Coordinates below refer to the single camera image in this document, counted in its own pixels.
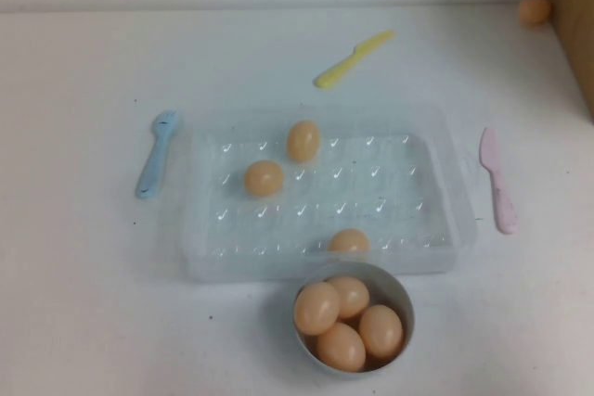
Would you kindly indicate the beige egg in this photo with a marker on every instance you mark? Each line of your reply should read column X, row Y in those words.
column 355, row 296
column 264, row 178
column 303, row 141
column 533, row 11
column 341, row 348
column 317, row 309
column 349, row 240
column 381, row 332

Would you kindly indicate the transparent plastic egg box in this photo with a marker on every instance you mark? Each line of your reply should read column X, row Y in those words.
column 394, row 182

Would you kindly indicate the brown cardboard box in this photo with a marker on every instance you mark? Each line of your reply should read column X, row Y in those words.
column 575, row 20

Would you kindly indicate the yellow plastic knife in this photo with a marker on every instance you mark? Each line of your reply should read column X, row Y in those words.
column 348, row 62

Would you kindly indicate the blue plastic fork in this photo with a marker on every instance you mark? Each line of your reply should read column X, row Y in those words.
column 153, row 164

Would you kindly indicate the white round bowl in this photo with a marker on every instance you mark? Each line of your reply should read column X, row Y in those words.
column 401, row 294

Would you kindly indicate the pink plastic knife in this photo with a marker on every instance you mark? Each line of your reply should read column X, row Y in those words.
column 497, row 182

